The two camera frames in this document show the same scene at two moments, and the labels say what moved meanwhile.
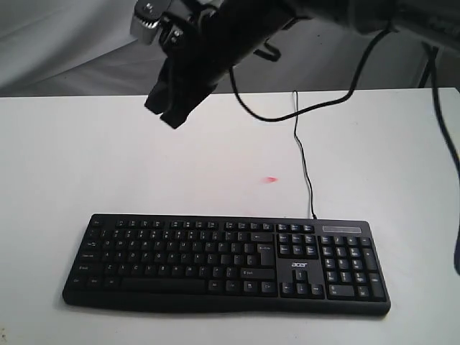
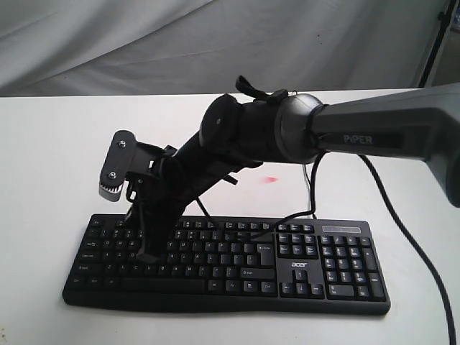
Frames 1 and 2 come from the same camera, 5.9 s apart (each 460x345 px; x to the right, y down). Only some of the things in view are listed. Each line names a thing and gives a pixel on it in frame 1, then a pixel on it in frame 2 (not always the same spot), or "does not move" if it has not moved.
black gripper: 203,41 → 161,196
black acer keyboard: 228,264 does not move
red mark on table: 269,180 does not move
